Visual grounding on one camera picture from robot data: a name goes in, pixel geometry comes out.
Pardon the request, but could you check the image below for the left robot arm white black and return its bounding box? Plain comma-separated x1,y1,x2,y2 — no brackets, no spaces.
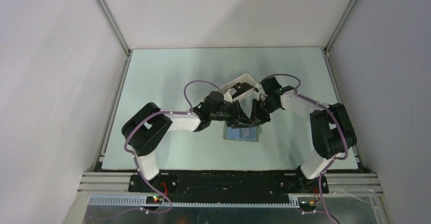
121,91,253,192

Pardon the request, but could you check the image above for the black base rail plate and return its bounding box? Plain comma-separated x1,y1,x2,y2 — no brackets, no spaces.
128,170,329,204

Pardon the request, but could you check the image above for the white plastic bin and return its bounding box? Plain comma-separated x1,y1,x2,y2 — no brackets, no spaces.
202,74,260,105

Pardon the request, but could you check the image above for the black credit card in bin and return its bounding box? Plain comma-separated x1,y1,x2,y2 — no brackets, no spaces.
229,82,253,99

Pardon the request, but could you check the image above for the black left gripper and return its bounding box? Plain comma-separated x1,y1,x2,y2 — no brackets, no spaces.
209,100,254,129

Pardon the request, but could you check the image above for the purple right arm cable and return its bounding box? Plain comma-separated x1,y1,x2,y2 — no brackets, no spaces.
259,74,349,224

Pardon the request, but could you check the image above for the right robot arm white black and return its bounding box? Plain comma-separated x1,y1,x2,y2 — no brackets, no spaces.
251,75,357,193

